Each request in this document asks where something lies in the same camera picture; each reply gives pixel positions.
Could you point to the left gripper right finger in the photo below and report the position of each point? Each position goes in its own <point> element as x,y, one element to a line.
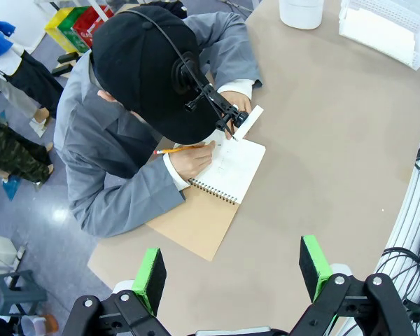
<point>313,269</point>

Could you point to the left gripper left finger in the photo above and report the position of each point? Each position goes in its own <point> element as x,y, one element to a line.
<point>150,280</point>

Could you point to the spiral notebook with brown cover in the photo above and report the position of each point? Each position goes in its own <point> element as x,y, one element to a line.
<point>203,224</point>

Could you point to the orange pencil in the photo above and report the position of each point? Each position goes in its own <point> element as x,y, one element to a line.
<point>171,150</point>

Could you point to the person's right forearm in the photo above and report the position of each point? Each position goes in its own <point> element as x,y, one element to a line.
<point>126,203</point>

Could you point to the person's left forearm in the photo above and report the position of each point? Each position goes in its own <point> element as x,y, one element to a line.
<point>227,45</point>

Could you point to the person's right hand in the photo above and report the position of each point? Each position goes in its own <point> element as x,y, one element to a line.
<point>192,162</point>

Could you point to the person's left hand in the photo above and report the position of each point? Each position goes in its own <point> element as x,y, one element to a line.
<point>239,101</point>

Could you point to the grey plastic stool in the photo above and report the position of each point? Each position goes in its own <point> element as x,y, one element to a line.
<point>24,294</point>

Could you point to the person in grey jacket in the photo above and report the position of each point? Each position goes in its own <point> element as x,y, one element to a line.
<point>101,140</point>

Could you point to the white storage tub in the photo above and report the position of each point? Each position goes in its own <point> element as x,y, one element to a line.
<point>0,252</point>

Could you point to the black cap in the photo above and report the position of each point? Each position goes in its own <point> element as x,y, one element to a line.
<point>140,70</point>

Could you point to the mannequin in black t-shirt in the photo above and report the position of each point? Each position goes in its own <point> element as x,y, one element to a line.
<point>38,84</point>

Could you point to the white lidded trash bin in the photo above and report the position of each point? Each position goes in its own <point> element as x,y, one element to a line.
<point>301,14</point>

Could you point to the head-mounted camera with white box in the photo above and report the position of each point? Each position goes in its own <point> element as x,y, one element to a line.
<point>210,96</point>

